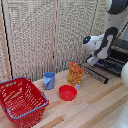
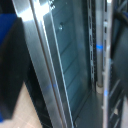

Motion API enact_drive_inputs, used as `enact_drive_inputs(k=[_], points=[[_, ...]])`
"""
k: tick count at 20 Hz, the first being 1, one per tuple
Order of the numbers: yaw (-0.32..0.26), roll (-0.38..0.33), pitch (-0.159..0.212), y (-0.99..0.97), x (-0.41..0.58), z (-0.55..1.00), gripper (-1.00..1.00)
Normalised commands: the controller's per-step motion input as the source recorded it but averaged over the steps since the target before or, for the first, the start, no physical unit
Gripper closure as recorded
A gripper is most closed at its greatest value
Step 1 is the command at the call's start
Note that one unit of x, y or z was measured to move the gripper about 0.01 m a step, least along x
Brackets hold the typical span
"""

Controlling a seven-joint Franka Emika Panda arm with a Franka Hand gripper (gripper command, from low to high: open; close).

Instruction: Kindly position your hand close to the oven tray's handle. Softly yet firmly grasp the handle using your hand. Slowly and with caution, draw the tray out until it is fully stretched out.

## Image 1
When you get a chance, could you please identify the black toaster oven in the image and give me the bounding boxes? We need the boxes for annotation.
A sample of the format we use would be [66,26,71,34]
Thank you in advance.
[95,38,128,78]

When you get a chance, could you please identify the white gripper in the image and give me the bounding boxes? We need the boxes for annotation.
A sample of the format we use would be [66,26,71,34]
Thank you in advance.
[86,49,108,67]

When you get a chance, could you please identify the red plastic bowl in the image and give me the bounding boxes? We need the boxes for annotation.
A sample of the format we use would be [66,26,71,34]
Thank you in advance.
[58,84,78,102]

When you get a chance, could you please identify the black oven tray rack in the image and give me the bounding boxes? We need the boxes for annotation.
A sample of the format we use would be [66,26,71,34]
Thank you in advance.
[79,63,110,85]

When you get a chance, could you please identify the blue plastic cup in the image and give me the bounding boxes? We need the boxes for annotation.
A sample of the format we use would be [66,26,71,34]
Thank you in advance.
[43,71,57,91]

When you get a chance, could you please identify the red shopping basket blue handles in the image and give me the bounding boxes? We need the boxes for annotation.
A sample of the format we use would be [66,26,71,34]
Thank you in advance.
[0,76,50,128]

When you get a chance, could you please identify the orange yellow carton box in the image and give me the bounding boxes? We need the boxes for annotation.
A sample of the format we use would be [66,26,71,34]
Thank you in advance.
[67,61,85,91]

